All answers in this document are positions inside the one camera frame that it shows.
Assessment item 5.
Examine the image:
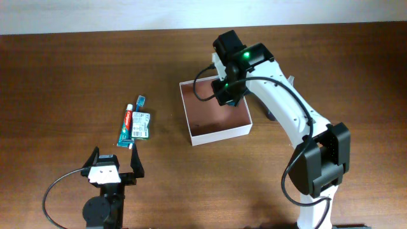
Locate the blue Listerine mouthwash bottle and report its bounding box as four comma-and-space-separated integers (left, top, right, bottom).
226, 99, 240, 107

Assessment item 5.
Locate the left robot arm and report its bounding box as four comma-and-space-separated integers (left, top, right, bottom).
81, 146, 145, 229

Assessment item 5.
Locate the green white soap packet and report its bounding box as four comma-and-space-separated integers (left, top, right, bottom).
131, 111, 151, 139

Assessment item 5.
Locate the clear spray bottle dark liquid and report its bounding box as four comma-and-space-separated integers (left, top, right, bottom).
263, 76, 294, 121

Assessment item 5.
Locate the left black cable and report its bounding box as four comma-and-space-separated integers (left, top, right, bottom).
42, 168, 84, 229

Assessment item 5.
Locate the white cardboard box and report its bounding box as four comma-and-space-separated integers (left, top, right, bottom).
179, 80, 252, 146

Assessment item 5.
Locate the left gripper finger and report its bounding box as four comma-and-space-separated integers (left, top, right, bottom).
130, 143, 144, 178
83, 146, 99, 168

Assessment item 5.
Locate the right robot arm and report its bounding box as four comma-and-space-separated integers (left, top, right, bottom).
212, 31, 351, 228

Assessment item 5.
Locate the Colgate toothpaste tube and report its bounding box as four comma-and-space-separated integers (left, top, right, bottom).
117, 104, 134, 148

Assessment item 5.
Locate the blue toothbrush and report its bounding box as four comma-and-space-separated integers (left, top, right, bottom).
128, 95, 146, 150

